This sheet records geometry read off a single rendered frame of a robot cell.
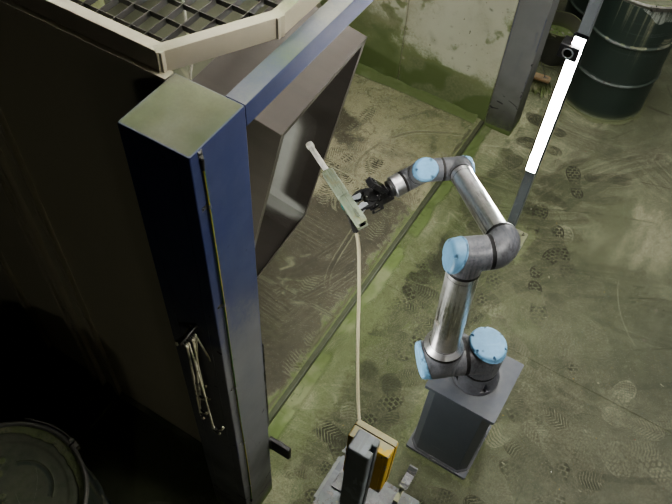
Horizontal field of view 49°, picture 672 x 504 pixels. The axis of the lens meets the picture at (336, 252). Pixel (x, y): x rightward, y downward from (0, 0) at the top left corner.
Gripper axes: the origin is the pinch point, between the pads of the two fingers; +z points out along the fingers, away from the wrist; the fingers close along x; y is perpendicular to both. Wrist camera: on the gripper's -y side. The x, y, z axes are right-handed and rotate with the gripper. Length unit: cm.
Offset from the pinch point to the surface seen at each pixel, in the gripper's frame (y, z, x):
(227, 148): -122, 38, -60
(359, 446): -62, 43, -107
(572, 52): -1, -118, 15
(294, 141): 14, 0, 57
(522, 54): 81, -154, 96
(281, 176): 40, 10, 64
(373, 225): 113, -30, 62
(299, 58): -122, 15, -47
